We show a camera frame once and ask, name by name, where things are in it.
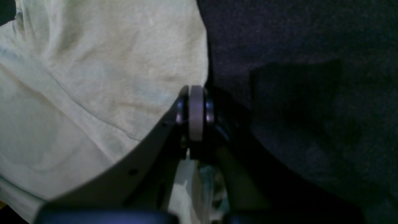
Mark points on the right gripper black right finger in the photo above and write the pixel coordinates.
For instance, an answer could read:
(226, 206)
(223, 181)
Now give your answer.
(260, 189)

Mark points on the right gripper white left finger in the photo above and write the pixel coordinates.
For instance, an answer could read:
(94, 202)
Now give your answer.
(136, 190)

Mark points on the black table cloth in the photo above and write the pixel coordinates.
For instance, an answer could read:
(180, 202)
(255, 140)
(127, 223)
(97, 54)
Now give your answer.
(319, 79)

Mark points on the green T-shirt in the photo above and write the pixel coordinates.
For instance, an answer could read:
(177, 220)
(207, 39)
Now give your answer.
(82, 82)

